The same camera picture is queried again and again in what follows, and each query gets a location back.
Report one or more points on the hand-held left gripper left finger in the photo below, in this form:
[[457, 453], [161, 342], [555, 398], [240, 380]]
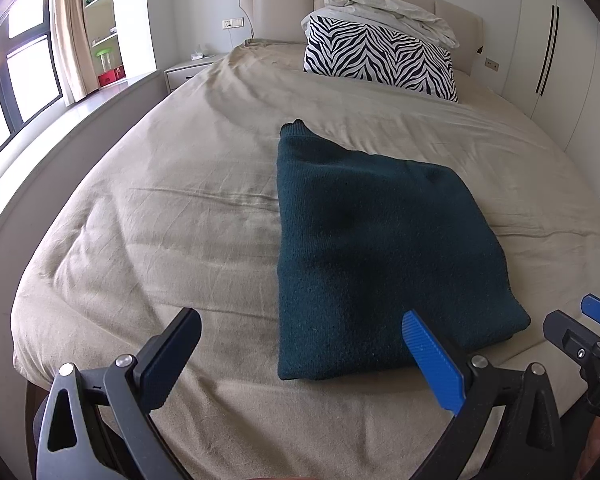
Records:
[[162, 370]]

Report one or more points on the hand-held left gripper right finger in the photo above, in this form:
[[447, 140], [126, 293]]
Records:
[[432, 360]]

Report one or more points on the dark teal knit sweater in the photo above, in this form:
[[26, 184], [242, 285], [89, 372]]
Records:
[[370, 240]]

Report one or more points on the bed with beige sheet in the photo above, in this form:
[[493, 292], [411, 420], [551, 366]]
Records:
[[180, 210]]

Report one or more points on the white window ledge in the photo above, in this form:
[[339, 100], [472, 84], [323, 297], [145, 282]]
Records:
[[80, 125]]

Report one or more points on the white wardrobe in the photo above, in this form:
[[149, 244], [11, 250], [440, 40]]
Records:
[[570, 50]]

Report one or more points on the red box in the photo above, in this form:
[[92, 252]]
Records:
[[109, 79]]

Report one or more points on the white nightstand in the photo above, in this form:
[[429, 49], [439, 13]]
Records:
[[190, 71]]

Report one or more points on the zebra print pillow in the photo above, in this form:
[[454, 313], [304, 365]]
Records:
[[380, 57]]

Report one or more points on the clear container with green lid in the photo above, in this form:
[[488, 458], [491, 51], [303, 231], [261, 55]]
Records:
[[105, 61]]

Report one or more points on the tissue box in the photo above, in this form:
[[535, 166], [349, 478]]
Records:
[[197, 56]]

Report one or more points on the black framed window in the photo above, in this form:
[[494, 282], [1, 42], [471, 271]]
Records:
[[15, 70]]

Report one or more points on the beige curtain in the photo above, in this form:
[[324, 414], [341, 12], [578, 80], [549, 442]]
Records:
[[70, 35]]

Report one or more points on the folded cream blanket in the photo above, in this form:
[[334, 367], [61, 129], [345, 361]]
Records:
[[390, 12]]

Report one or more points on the beige padded headboard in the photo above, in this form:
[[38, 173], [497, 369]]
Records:
[[280, 7]]

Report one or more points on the wall socket panel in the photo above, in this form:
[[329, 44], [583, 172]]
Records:
[[491, 64], [232, 23]]

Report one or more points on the cream wall shelf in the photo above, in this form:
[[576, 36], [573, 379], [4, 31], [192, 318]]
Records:
[[102, 10]]

